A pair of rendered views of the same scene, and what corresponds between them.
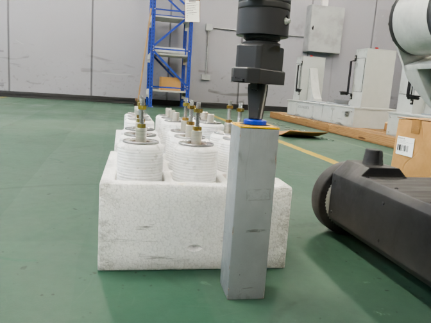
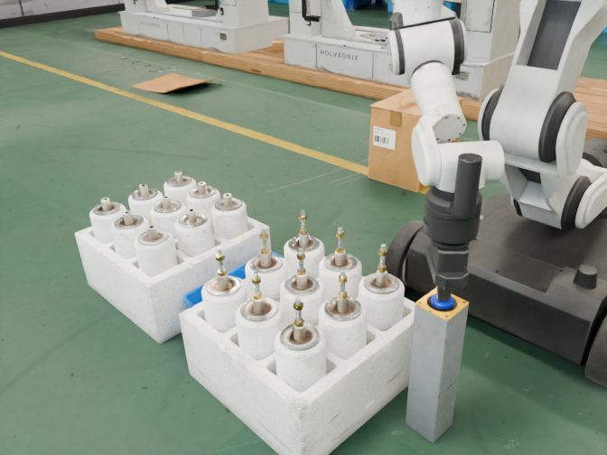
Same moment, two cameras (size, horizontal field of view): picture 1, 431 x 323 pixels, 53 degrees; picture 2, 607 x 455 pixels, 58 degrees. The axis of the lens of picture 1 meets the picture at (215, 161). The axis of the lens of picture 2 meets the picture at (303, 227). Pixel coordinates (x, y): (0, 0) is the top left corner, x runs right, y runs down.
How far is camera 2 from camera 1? 0.81 m
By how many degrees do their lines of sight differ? 35
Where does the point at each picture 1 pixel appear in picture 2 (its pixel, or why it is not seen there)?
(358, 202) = not seen: hidden behind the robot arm
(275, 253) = not seen: hidden behind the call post
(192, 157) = (356, 330)
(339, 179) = (421, 256)
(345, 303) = (499, 392)
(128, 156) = (305, 364)
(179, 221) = (359, 393)
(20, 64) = not seen: outside the picture
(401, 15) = (502, 129)
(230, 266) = (435, 421)
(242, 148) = (447, 335)
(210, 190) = (378, 353)
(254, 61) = (462, 266)
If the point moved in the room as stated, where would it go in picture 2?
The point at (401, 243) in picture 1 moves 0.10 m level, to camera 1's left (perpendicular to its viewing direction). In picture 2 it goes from (516, 320) to (486, 337)
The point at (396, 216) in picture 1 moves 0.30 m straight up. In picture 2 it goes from (508, 300) to (529, 181)
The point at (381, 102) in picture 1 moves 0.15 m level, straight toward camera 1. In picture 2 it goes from (259, 13) to (262, 16)
